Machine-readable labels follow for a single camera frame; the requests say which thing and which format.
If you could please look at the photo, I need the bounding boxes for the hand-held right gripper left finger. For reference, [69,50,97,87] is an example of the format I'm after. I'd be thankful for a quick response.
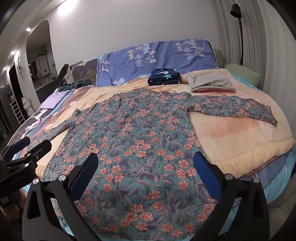
[22,152,99,241]

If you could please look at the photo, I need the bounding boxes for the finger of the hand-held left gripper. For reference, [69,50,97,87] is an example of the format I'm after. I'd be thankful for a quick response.
[0,137,31,161]
[0,139,52,171]

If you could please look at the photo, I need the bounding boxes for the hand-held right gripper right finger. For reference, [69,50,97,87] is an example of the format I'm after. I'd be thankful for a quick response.
[193,152,270,241]

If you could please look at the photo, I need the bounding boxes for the teal floral shirt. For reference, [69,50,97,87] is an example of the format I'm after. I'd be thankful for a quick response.
[27,89,278,240]

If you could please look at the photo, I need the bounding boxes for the cartoon printed bed sheet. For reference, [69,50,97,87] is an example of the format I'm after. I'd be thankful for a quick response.
[8,89,97,151]

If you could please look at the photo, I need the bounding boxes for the white rack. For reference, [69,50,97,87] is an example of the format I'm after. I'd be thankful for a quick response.
[9,101,26,126]

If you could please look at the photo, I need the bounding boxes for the dark cabinet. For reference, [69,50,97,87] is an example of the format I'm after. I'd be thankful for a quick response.
[0,86,15,139]

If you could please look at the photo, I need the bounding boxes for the white cat figurine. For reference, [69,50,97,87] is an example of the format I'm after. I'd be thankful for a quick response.
[21,97,33,114]

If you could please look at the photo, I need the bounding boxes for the beige fleece blanket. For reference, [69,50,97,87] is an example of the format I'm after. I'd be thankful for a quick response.
[38,68,296,183]

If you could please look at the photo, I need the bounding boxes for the purple cloth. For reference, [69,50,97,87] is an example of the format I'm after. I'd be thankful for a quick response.
[40,90,74,109]

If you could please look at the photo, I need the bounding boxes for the blue striped blanket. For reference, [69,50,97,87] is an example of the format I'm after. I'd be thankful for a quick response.
[240,151,296,183]

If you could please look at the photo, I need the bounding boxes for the dark teal crumpled cloth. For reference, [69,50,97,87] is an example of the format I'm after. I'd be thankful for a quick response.
[58,79,92,92]

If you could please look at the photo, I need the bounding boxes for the black garment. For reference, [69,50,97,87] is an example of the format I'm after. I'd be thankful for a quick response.
[57,64,70,85]

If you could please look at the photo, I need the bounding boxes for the teal bed sheet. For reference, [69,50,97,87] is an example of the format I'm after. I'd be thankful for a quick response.
[264,148,296,207]

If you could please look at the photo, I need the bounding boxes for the pink folded cloth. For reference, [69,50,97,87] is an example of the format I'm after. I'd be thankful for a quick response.
[192,87,236,94]

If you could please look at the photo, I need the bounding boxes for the dark pillow with gold tree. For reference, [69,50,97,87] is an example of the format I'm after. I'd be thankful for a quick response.
[72,58,99,86]

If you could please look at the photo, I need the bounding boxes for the grey folded cloth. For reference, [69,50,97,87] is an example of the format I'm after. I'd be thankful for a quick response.
[187,71,236,92]

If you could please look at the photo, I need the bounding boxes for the navy star-print folded cloth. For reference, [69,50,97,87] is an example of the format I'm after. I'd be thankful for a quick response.
[148,68,182,87]

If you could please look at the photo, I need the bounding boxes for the green pillow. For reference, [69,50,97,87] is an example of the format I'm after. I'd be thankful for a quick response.
[214,49,225,69]
[224,63,261,90]

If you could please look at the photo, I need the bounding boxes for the blue tree-print quilt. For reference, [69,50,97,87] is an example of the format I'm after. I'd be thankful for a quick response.
[96,39,219,87]

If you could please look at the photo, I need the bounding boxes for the black floor lamp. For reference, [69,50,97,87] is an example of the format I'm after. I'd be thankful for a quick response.
[230,3,244,66]

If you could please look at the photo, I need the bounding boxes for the white wall cabinet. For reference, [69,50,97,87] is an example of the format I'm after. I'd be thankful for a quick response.
[29,57,50,78]

